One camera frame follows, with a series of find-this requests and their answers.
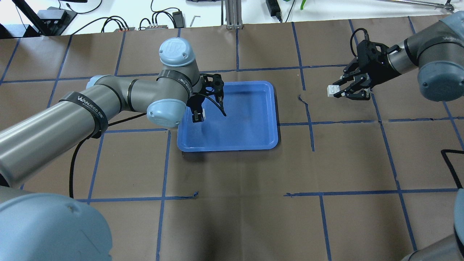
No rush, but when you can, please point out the blue plastic tray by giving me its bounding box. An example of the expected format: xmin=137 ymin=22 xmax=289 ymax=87
xmin=177 ymin=81 xmax=279 ymax=152

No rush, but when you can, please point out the brown paper table cover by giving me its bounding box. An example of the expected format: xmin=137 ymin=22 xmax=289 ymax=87
xmin=1 ymin=16 xmax=463 ymax=261

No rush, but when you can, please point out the black power adapter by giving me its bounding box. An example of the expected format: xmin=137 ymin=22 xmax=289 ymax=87
xmin=265 ymin=0 xmax=282 ymax=20

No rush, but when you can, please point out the aluminium frame post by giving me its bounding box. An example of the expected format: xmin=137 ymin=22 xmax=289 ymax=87
xmin=224 ymin=0 xmax=243 ymax=30

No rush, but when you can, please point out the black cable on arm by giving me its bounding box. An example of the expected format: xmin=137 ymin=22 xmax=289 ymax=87
xmin=69 ymin=112 xmax=147 ymax=199

